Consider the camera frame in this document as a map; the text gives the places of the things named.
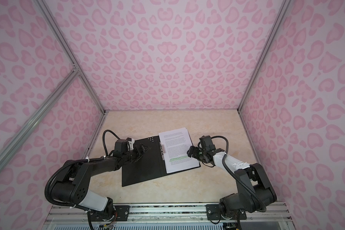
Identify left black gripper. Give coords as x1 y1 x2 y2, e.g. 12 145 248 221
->
123 144 150 163

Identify green highlighted paper sheet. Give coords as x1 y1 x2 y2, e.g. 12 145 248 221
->
159 127 200 174

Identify corner aluminium post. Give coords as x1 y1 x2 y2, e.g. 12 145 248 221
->
237 0 294 115
33 0 106 115

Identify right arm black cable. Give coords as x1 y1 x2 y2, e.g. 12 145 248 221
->
209 135 267 213

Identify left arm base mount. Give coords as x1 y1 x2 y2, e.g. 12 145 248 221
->
87 205 130 222

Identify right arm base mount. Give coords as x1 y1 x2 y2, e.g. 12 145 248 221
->
205 203 247 222

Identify left diagonal aluminium strut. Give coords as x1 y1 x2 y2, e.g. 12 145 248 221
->
0 68 79 173

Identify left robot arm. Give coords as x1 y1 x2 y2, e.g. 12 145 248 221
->
44 138 150 219

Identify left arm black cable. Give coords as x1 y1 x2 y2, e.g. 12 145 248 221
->
102 129 121 157

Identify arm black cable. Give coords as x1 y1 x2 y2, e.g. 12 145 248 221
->
209 135 267 213
102 129 121 157

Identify blue black file folder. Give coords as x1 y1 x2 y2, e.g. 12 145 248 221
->
121 127 201 187

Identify left corner aluminium post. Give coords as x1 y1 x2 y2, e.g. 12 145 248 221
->
33 0 106 115

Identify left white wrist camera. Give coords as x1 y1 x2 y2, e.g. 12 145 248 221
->
127 138 135 151

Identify right corner aluminium post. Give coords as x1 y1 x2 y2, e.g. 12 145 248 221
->
237 0 294 115

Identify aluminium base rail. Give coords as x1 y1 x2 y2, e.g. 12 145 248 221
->
42 202 295 230

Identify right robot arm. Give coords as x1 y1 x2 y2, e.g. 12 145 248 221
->
187 136 277 220

